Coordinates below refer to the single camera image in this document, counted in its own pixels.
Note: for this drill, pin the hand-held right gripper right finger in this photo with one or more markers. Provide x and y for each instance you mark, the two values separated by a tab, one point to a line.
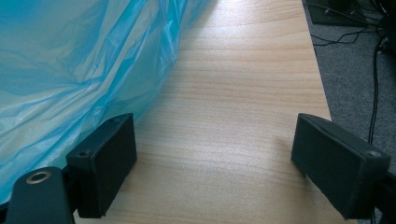
336	165

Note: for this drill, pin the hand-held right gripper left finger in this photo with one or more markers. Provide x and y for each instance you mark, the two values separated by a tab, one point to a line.
106	161

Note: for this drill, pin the blue plastic bag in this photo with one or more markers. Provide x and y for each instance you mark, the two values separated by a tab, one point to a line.
62	62

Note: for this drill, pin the black equipment stand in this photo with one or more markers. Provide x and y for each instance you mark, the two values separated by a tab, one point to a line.
389	25

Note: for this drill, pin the black flat board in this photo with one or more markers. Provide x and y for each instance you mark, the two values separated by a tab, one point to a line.
336	14

